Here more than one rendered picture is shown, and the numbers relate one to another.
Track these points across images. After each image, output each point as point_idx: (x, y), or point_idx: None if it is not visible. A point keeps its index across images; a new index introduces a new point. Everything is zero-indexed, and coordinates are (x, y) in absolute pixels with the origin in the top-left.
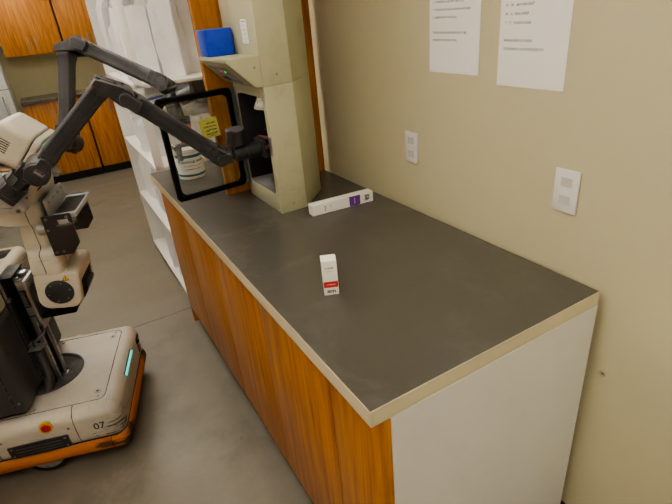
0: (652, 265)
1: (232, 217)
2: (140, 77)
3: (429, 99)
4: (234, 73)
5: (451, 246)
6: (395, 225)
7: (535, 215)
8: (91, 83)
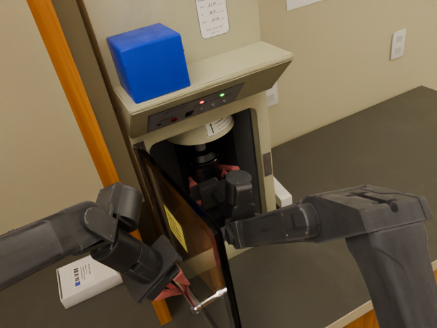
0: (434, 55)
1: (279, 291)
2: (40, 261)
3: (287, 37)
4: (261, 80)
5: (367, 125)
6: (323, 150)
7: (378, 72)
8: (399, 229)
